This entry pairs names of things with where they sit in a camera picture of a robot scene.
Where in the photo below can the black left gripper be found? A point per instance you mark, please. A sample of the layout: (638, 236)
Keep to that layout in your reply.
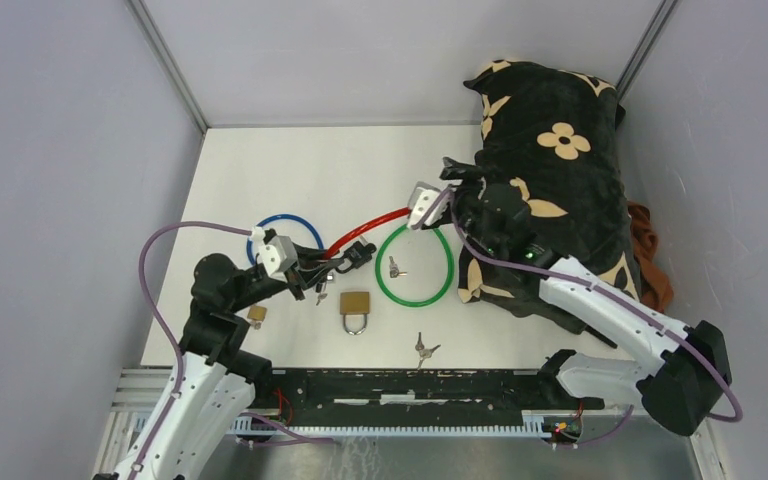
(310, 268)

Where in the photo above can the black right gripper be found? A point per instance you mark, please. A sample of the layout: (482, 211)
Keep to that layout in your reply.
(468, 173)

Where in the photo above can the blue cable lock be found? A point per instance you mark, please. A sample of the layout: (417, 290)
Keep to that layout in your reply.
(285, 217)

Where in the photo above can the silver keys of green lock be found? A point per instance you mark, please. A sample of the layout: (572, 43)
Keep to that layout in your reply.
(394, 271)

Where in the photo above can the red cable lock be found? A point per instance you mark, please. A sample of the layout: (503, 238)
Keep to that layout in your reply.
(363, 228)

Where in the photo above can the green cable lock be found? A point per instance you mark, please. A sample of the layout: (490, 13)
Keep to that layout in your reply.
(445, 285)

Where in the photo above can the silver keys of brass padlock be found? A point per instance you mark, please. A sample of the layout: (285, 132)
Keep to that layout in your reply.
(424, 352)

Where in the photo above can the black padlock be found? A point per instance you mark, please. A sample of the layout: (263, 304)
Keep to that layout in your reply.
(356, 256)

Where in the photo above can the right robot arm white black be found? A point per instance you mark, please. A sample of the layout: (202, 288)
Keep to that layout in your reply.
(678, 373)

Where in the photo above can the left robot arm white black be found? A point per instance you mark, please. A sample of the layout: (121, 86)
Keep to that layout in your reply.
(213, 380)

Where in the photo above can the silver keys of red lock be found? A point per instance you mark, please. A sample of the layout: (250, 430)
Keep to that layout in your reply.
(321, 295)

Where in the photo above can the small brass padlock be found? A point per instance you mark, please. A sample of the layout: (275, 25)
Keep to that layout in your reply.
(256, 316)

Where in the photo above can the black floral pillow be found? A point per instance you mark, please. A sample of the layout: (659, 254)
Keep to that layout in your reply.
(553, 133)

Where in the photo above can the brown cloth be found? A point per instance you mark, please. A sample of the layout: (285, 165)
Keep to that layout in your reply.
(656, 290)

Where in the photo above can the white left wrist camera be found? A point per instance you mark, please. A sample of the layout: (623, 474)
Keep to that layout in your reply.
(276, 253)

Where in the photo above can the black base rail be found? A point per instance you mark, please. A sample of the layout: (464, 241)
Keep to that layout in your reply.
(415, 402)

